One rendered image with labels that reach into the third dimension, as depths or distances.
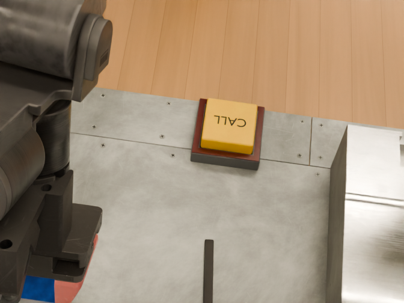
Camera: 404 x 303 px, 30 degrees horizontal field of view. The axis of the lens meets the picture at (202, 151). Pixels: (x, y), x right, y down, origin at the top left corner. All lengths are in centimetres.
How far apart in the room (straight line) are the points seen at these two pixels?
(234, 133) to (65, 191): 36
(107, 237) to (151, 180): 9
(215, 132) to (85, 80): 38
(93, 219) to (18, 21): 18
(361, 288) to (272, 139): 25
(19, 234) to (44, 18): 14
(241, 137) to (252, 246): 12
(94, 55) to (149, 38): 51
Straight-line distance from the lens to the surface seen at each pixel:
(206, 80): 96
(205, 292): 81
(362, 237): 77
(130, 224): 84
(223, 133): 86
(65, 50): 48
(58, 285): 58
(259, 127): 89
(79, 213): 60
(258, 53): 99
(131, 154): 89
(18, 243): 49
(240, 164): 87
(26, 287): 66
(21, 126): 48
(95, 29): 49
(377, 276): 76
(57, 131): 53
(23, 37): 49
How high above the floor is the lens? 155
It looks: 57 degrees down
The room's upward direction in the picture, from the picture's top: 6 degrees clockwise
